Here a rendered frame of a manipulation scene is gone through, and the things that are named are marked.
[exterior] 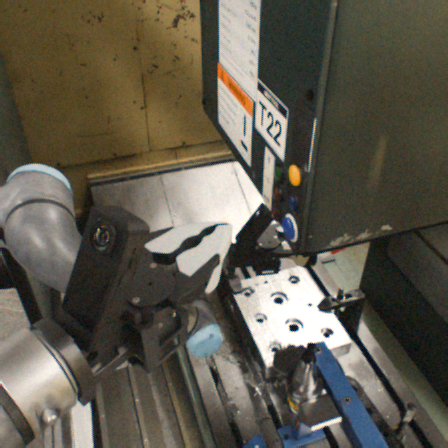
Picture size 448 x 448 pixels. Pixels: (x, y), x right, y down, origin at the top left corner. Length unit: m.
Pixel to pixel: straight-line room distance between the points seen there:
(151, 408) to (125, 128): 1.05
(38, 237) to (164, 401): 0.77
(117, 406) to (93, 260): 1.12
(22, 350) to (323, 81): 0.36
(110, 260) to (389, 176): 0.36
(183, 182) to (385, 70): 1.59
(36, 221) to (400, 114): 0.56
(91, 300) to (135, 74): 1.52
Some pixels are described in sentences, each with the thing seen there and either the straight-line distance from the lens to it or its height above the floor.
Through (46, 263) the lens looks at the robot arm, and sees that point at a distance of 0.81.
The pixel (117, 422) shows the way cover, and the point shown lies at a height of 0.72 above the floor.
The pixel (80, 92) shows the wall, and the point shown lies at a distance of 1.86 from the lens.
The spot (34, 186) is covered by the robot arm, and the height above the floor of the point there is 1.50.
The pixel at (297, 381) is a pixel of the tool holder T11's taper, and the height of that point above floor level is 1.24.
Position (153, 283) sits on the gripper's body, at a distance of 0.42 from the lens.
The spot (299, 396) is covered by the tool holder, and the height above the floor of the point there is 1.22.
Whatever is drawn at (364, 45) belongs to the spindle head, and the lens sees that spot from 0.50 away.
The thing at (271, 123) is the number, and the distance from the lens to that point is 0.62.
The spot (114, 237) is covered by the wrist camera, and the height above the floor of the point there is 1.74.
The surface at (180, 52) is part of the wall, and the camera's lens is 1.87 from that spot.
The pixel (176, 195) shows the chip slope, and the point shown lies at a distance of 2.01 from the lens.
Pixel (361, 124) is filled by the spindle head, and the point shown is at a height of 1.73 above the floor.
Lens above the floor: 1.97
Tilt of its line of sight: 39 degrees down
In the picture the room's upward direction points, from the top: straight up
